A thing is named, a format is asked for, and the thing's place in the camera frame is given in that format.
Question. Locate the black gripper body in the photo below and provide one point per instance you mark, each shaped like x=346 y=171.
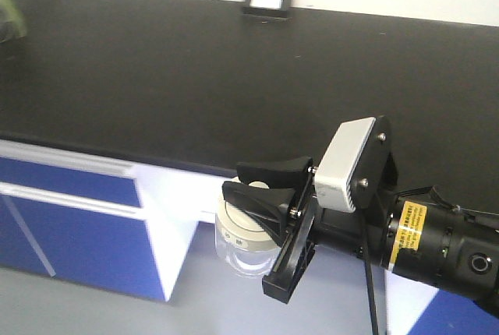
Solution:
x=362 y=234

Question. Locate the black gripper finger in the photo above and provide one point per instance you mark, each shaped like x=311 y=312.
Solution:
x=286 y=174
x=267 y=207

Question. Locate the glass jar with white lid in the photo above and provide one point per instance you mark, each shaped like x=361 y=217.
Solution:
x=242 y=243

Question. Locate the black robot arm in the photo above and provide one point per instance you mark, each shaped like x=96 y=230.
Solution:
x=414 y=234

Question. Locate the blue lab cabinet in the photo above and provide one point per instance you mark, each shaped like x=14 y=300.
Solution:
x=112 y=224

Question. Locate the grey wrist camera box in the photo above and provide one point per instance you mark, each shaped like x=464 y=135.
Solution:
x=332 y=179

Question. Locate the black wall socket box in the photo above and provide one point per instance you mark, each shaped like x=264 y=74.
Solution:
x=272 y=9

